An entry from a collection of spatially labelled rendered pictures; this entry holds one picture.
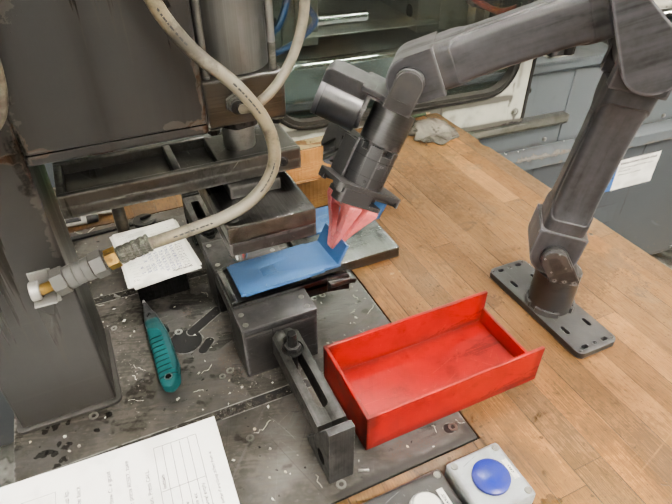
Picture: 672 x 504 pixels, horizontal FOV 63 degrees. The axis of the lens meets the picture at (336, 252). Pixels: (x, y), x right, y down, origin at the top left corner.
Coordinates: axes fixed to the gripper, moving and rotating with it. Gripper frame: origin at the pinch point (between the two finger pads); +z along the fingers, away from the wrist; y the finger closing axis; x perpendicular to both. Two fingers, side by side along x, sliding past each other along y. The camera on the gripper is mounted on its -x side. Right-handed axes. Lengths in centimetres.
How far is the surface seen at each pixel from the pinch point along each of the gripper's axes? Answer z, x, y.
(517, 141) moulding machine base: -23, -57, -86
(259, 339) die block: 12.3, 7.4, 9.4
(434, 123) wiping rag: -18, -45, -44
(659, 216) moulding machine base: -20, -56, -174
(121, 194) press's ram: -1.0, 3.3, 29.4
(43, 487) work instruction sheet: 31.3, 11.7, 29.8
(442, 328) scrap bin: 4.5, 11.8, -14.7
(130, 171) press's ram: -2.0, -1.5, 28.1
